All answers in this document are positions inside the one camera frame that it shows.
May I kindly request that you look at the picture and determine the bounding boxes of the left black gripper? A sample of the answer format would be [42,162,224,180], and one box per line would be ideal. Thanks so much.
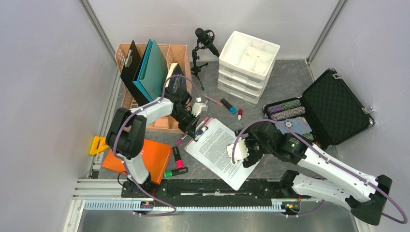
[171,109,200,140]

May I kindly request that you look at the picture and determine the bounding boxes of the printed white paper sheet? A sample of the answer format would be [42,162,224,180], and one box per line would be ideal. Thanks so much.
[185,118,259,190]

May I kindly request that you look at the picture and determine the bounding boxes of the dark blue hardcover book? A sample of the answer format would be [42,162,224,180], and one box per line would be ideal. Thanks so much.
[164,63,187,97]

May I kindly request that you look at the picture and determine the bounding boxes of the orange book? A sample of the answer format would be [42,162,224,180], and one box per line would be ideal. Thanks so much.
[102,139,172,184]

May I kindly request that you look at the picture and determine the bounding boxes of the teal notebook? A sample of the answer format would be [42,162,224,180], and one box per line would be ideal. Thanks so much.
[133,39,153,102]

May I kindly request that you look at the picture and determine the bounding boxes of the peach plastic file organizer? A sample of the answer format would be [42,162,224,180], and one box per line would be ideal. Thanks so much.
[115,42,192,134]

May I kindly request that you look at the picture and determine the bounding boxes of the black clipboard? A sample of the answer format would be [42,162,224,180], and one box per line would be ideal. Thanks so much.
[120,41,149,106]

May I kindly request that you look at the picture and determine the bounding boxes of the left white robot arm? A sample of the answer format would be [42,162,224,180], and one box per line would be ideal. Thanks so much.
[105,91,199,197]

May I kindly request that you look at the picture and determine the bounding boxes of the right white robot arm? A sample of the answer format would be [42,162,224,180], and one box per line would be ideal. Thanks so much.
[237,119,393,226]

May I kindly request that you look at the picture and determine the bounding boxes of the pink white marker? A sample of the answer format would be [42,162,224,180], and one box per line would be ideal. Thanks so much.
[196,117,208,130]

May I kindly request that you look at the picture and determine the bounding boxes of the pink thin pen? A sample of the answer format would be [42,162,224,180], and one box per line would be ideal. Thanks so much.
[203,95,223,105]

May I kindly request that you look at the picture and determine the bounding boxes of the blue highlighter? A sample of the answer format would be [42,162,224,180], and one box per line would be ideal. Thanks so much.
[220,99,237,115]

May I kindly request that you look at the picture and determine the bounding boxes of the green highlighter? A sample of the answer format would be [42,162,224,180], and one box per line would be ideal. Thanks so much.
[163,167,189,178]

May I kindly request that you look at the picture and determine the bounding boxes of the green file folder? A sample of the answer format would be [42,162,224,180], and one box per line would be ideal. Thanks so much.
[142,40,168,100]

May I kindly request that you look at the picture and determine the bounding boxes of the black open carrying case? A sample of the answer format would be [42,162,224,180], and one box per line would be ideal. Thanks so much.
[263,68,375,149]

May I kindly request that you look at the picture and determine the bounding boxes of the white plastic drawer unit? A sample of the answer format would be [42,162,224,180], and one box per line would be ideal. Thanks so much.
[218,31,280,104]

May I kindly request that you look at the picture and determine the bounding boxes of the black microphone on tripod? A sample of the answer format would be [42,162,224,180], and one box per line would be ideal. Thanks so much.
[189,28,220,91]

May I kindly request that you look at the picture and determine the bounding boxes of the yellow orange block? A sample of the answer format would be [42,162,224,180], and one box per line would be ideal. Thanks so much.
[89,136,109,156]

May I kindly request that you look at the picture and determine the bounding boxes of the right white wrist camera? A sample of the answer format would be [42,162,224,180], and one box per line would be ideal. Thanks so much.
[226,138,249,164]

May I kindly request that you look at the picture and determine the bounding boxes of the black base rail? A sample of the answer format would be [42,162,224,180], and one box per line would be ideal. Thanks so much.
[121,178,311,207]

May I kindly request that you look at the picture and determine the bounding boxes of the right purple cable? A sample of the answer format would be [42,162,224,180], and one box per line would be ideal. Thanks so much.
[231,119,408,225]

